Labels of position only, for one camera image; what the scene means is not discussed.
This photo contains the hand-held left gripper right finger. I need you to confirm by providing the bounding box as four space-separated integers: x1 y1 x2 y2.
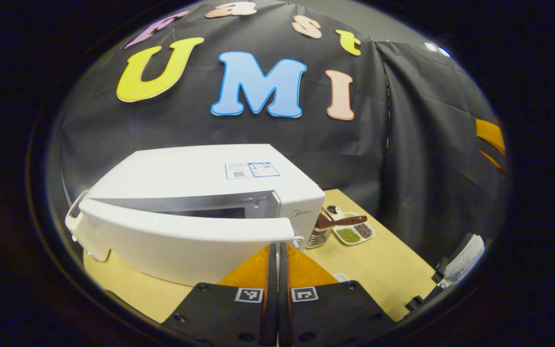
278 242 396 347

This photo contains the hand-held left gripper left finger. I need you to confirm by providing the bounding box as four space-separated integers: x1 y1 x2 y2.
162 243 278 347

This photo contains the white microwave oven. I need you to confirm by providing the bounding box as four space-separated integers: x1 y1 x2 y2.
79 144 326 287

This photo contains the black backdrop cloth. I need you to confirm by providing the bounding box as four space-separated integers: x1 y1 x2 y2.
46 0 512 270

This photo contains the white divided dish with beans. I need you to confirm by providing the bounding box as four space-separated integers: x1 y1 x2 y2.
330 212 376 246

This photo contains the small ceiling light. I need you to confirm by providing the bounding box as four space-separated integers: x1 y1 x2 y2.
424 42 452 58

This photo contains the brown wooden utensil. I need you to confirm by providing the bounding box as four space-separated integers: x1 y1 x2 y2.
317 208 369 230

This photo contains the metal wire utensil holder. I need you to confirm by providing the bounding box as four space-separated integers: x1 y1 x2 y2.
306 226 332 249

